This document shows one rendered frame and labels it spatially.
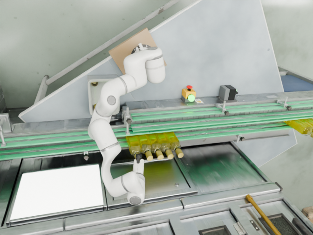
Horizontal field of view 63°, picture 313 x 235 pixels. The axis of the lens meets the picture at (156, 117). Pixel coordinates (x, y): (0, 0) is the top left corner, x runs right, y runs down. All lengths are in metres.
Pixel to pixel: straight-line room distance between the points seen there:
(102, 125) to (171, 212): 0.54
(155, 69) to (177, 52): 0.41
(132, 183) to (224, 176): 0.68
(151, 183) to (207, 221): 0.34
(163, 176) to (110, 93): 0.60
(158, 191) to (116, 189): 0.32
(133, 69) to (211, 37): 0.67
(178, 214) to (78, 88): 0.89
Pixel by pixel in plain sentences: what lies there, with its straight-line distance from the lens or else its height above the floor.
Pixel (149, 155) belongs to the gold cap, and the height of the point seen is 1.16.
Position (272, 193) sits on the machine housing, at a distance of 1.57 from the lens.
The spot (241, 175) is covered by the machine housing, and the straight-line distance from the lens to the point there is 1.63.
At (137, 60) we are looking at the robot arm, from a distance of 1.15.
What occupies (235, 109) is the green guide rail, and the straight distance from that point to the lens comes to 1.71.
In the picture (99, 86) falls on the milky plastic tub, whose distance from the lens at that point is 1.54.
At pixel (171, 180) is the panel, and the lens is 1.43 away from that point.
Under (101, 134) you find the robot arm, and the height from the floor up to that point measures 1.30.
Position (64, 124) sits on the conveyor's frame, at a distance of 1.59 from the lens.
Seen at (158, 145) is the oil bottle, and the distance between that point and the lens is 1.42.
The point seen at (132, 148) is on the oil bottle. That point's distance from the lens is 1.40.
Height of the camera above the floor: 2.21
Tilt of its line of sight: 58 degrees down
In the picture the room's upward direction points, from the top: 150 degrees clockwise
